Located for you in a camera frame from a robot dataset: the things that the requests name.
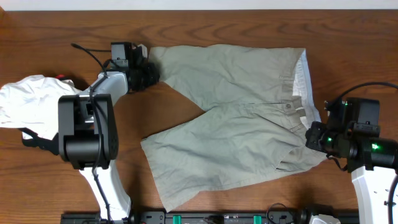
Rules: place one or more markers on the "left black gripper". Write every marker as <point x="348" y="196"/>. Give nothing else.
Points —
<point x="150" y="73"/>

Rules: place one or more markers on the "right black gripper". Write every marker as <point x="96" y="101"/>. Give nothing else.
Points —
<point x="313" y="135"/>

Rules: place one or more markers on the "khaki green shorts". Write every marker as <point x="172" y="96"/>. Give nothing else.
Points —
<point x="257" y="105"/>

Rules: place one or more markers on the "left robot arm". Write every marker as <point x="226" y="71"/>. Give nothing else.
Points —
<point x="88" y="136"/>

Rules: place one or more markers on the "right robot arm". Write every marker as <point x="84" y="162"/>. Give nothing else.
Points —
<point x="352" y="132"/>

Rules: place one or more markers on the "red item behind pile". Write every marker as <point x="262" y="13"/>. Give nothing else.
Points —
<point x="60" y="77"/>

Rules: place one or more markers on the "white folded garment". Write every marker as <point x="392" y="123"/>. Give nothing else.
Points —
<point x="32" y="103"/>

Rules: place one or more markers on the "black folded garment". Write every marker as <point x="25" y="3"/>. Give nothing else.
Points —
<point x="31" y="139"/>

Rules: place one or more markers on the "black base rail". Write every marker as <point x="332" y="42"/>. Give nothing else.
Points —
<point x="201" y="218"/>

